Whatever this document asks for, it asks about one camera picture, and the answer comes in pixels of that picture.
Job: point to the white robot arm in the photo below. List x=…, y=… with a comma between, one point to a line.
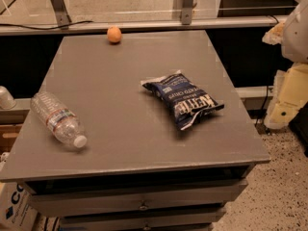
x=292, y=35

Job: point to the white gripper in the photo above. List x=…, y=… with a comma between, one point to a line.
x=296, y=38

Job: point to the metal bracket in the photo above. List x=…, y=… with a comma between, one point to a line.
x=187, y=12
x=62, y=16

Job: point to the brown cardboard box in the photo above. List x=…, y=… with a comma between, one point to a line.
x=8, y=135

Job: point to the blue Kettle chip bag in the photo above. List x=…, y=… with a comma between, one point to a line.
x=185, y=100

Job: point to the grey drawer cabinet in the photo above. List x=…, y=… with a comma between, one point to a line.
x=132, y=137

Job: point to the grey drawer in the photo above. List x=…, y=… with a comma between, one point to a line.
x=141, y=198
x=152, y=220

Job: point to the lower grey drawer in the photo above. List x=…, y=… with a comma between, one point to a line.
x=152, y=220

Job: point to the white cup at left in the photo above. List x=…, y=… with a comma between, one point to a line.
x=6, y=99

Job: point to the right metal bracket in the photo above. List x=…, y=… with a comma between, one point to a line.
x=187, y=12

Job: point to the white printed cardboard box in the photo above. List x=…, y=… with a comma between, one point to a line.
x=15, y=212

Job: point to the orange fruit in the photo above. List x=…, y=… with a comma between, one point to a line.
x=114, y=35

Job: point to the clear plastic water bottle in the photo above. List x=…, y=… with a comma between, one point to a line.
x=59, y=119

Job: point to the upper grey drawer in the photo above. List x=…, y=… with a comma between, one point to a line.
x=141, y=198

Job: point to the left metal bracket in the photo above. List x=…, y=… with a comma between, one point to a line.
x=62, y=16

